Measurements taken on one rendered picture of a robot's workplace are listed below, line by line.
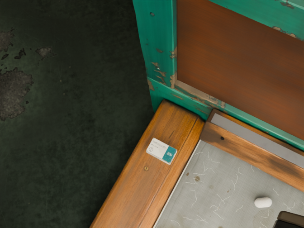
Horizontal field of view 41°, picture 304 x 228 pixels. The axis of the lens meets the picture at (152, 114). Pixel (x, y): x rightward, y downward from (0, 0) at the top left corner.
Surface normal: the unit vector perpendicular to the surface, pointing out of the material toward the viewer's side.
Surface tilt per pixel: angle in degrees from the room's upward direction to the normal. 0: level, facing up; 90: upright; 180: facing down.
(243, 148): 67
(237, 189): 0
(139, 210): 0
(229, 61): 90
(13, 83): 0
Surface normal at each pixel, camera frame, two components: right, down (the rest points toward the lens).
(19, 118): -0.06, -0.30
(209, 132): -0.47, 0.65
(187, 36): -0.48, 0.84
